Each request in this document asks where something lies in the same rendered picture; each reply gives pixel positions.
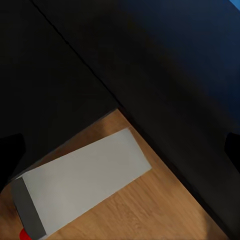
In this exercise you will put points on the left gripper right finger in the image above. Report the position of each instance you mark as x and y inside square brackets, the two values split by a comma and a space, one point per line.
[232, 149]

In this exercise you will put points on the desk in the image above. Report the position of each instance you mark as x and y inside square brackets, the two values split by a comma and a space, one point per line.
[171, 67]

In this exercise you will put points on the desktop computer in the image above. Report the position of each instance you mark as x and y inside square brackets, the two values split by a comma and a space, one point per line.
[49, 197]

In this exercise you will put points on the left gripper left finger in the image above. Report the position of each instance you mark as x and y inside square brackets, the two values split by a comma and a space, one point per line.
[12, 149]

